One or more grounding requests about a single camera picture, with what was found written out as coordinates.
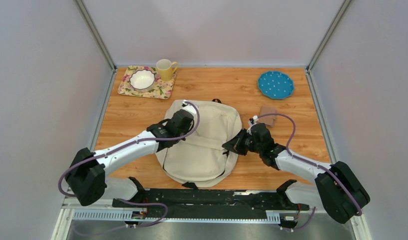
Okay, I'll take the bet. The blue polka dot plate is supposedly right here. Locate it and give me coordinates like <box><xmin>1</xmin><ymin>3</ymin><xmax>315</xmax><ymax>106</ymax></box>
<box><xmin>257</xmin><ymin>70</ymin><xmax>295</xmax><ymax>100</ymax></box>

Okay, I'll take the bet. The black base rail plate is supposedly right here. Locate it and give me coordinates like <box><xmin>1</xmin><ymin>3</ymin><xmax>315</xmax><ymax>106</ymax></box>
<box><xmin>131</xmin><ymin>188</ymin><xmax>310</xmax><ymax>220</ymax></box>

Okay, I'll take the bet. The yellow ceramic mug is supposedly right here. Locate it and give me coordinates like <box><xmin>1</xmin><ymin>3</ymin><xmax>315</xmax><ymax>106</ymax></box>
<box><xmin>156</xmin><ymin>59</ymin><xmax>178</xmax><ymax>82</ymax></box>

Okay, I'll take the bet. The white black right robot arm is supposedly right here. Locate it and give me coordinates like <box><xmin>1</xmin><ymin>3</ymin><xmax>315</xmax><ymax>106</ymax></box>
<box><xmin>222</xmin><ymin>123</ymin><xmax>371</xmax><ymax>224</ymax></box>

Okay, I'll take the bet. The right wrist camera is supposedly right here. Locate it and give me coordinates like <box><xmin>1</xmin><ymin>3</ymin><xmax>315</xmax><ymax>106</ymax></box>
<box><xmin>247</xmin><ymin>115</ymin><xmax>259</xmax><ymax>134</ymax></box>

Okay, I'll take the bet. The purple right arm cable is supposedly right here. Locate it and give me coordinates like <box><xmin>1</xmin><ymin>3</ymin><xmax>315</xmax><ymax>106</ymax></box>
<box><xmin>255</xmin><ymin>113</ymin><xmax>363</xmax><ymax>232</ymax></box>

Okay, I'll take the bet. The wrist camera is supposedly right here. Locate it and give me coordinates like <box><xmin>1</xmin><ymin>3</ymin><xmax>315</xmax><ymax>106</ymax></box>
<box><xmin>182</xmin><ymin>100</ymin><xmax>200</xmax><ymax>120</ymax></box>
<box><xmin>247</xmin><ymin>115</ymin><xmax>259</xmax><ymax>134</ymax></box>

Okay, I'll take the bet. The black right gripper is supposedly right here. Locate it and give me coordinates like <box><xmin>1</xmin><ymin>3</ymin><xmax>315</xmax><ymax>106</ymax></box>
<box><xmin>222</xmin><ymin>128</ymin><xmax>263</xmax><ymax>157</ymax></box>

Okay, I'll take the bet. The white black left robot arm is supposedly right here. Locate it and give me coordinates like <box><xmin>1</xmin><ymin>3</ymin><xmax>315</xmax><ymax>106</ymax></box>
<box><xmin>57</xmin><ymin>102</ymin><xmax>200</xmax><ymax>206</ymax></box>

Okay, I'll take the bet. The brown small notebook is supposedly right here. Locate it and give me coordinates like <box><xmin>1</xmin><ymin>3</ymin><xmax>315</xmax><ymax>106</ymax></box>
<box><xmin>259</xmin><ymin>105</ymin><xmax>277</xmax><ymax>127</ymax></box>

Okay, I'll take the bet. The floral square tray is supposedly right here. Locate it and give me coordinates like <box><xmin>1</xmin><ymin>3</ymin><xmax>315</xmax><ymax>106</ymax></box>
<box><xmin>117</xmin><ymin>65</ymin><xmax>177</xmax><ymax>100</ymax></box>

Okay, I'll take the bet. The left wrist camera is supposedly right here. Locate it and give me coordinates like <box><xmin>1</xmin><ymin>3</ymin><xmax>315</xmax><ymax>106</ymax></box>
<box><xmin>182</xmin><ymin>100</ymin><xmax>200</xmax><ymax>120</ymax></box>

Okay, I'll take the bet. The cream canvas backpack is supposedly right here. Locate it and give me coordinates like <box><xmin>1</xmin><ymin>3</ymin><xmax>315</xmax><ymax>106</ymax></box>
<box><xmin>156</xmin><ymin>100</ymin><xmax>242</xmax><ymax>189</ymax></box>

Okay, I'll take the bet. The white scalloped bowl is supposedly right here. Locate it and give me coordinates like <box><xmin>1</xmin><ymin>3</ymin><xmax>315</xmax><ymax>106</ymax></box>
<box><xmin>130</xmin><ymin>70</ymin><xmax>155</xmax><ymax>92</ymax></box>

